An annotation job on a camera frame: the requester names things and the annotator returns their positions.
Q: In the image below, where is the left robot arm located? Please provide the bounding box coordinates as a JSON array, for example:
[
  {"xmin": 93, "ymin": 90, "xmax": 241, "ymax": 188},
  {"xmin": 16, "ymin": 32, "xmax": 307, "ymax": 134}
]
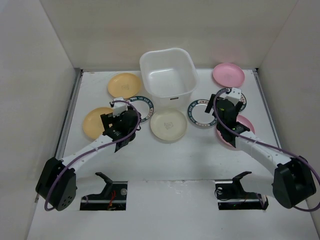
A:
[{"xmin": 35, "ymin": 107, "xmax": 141, "ymax": 212}]

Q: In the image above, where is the cream white plate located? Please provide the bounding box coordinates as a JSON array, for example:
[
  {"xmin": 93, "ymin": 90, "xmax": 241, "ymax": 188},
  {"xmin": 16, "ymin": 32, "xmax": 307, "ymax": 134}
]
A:
[{"xmin": 150, "ymin": 108, "xmax": 188, "ymax": 142}]

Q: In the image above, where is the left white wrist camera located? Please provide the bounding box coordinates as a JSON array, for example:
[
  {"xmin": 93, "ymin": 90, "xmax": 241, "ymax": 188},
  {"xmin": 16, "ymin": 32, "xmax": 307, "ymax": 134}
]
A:
[{"xmin": 110, "ymin": 97, "xmax": 128, "ymax": 118}]

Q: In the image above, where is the translucent white plastic bin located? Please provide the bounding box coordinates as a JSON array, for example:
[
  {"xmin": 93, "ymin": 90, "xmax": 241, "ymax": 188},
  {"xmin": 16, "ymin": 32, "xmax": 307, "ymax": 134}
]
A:
[{"xmin": 139, "ymin": 48, "xmax": 199, "ymax": 108}]

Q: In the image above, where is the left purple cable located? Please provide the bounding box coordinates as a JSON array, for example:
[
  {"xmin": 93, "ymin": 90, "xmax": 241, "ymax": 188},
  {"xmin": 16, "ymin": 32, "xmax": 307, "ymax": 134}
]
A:
[{"xmin": 44, "ymin": 100, "xmax": 143, "ymax": 212}]

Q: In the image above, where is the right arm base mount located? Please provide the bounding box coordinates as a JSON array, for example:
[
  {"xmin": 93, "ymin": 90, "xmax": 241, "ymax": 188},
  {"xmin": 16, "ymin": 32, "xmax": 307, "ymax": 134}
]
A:
[{"xmin": 214, "ymin": 171, "xmax": 269, "ymax": 211}]

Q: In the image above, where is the pink plate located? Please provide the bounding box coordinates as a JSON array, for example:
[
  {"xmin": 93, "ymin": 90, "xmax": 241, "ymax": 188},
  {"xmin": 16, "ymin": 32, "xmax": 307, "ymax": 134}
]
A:
[
  {"xmin": 212, "ymin": 63, "xmax": 245, "ymax": 88},
  {"xmin": 216, "ymin": 115, "xmax": 255, "ymax": 147}
]

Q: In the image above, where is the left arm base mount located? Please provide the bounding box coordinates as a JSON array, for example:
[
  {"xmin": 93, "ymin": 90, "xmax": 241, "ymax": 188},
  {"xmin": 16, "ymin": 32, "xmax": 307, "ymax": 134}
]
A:
[{"xmin": 79, "ymin": 172, "xmax": 128, "ymax": 211}]

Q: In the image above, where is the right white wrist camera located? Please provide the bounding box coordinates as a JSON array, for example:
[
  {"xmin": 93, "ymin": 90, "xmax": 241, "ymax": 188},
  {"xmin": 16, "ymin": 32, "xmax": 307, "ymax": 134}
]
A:
[{"xmin": 224, "ymin": 87, "xmax": 242, "ymax": 105}]

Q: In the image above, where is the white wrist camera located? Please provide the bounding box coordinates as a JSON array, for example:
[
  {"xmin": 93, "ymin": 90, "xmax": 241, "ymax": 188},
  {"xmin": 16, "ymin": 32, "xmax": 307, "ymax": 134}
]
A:
[
  {"xmin": 224, "ymin": 87, "xmax": 242, "ymax": 105},
  {"xmin": 110, "ymin": 97, "xmax": 128, "ymax": 118}
]

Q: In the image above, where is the green rimmed plate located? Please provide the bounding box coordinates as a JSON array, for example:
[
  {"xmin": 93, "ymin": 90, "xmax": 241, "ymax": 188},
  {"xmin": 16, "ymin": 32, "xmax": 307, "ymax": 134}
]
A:
[
  {"xmin": 218, "ymin": 87, "xmax": 247, "ymax": 112},
  {"xmin": 187, "ymin": 99, "xmax": 217, "ymax": 128},
  {"xmin": 128, "ymin": 96, "xmax": 155, "ymax": 123}
]

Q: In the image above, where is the yellow plate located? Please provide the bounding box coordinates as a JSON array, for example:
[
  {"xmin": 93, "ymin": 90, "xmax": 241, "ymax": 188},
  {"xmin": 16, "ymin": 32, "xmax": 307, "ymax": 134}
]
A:
[
  {"xmin": 107, "ymin": 73, "xmax": 142, "ymax": 99},
  {"xmin": 82, "ymin": 107, "xmax": 113, "ymax": 140}
]

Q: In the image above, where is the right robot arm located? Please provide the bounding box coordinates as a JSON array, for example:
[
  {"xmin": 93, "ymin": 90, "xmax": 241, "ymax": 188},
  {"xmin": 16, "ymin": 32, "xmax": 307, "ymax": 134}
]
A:
[{"xmin": 205, "ymin": 88, "xmax": 320, "ymax": 209}]

